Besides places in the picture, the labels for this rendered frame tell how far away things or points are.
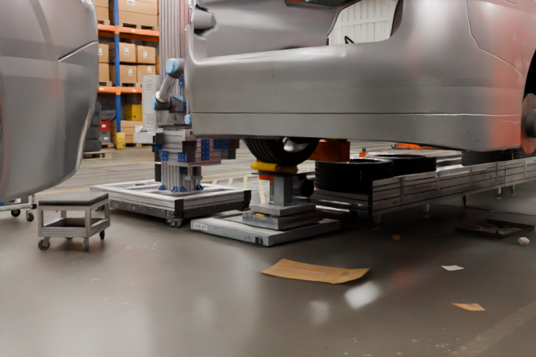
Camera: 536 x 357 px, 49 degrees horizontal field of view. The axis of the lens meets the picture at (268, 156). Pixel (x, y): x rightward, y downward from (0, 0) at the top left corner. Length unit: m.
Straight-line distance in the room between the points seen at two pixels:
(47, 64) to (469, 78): 1.77
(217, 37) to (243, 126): 0.80
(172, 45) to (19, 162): 3.99
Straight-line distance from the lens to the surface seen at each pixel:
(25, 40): 1.24
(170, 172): 5.20
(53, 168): 1.33
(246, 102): 3.10
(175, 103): 4.83
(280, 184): 4.37
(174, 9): 5.18
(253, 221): 4.32
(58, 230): 4.13
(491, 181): 6.46
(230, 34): 3.85
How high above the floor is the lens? 0.91
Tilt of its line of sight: 4 degrees down
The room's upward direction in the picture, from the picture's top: straight up
